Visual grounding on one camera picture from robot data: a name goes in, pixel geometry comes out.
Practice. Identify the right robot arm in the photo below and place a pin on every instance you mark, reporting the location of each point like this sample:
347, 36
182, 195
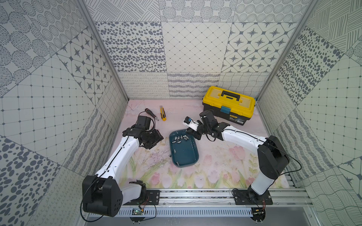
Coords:
272, 156

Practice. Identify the teal plastic storage tray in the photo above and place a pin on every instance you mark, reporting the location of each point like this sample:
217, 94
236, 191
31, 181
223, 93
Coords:
184, 153

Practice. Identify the left controller board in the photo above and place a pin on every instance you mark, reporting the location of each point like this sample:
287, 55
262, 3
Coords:
137, 216

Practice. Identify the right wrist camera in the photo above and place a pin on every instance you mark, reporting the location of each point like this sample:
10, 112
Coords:
194, 125

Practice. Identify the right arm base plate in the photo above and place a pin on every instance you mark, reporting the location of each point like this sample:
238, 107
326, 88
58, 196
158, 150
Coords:
249, 197

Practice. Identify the white slotted cable duct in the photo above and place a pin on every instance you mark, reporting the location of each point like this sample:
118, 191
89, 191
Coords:
190, 212

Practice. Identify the aluminium mounting rail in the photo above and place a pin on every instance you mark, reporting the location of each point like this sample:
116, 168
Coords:
288, 197

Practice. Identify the right controller board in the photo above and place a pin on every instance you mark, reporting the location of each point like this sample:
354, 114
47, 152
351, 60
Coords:
258, 215

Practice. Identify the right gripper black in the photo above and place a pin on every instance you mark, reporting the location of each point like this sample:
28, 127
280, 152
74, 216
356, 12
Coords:
195, 134

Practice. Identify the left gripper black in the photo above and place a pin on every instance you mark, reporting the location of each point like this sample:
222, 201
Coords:
152, 138

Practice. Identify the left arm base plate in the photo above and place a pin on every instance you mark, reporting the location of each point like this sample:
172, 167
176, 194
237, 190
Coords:
151, 197

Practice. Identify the controller board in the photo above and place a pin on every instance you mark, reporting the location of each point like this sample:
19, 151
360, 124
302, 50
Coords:
137, 216
258, 215

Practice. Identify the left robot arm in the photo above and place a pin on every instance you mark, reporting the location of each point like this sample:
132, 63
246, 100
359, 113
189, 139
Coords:
101, 193

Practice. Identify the yellow utility knife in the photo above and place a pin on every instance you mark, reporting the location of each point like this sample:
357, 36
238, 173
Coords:
163, 114

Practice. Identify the yellow black toolbox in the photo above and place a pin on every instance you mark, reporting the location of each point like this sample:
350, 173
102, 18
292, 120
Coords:
229, 105

